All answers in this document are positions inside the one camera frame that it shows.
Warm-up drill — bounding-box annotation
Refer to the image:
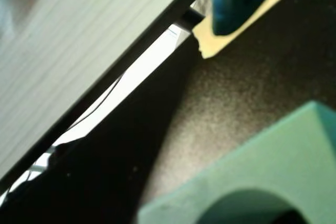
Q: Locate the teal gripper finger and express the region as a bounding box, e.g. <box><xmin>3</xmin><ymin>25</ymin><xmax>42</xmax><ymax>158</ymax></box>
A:
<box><xmin>211</xmin><ymin>0</ymin><xmax>287</xmax><ymax>36</ymax></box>

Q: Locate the light green arch block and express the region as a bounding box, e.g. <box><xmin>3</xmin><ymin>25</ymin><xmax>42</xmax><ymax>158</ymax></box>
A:
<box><xmin>138</xmin><ymin>100</ymin><xmax>336</xmax><ymax>224</ymax></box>

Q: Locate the beige masking tape piece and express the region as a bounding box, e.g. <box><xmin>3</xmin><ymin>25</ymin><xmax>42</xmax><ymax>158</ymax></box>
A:
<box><xmin>192</xmin><ymin>0</ymin><xmax>288</xmax><ymax>59</ymax></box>

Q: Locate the white ribbed panel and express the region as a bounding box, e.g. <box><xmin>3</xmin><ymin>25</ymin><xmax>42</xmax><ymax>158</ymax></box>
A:
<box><xmin>0</xmin><ymin>0</ymin><xmax>203</xmax><ymax>180</ymax></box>

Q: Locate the black frame strip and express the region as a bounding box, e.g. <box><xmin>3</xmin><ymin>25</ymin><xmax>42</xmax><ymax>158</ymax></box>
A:
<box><xmin>0</xmin><ymin>0</ymin><xmax>224</xmax><ymax>197</ymax></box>

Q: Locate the thin dark wire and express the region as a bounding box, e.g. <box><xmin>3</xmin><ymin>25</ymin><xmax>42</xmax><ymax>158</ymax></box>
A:
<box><xmin>5</xmin><ymin>74</ymin><xmax>124</xmax><ymax>196</ymax></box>

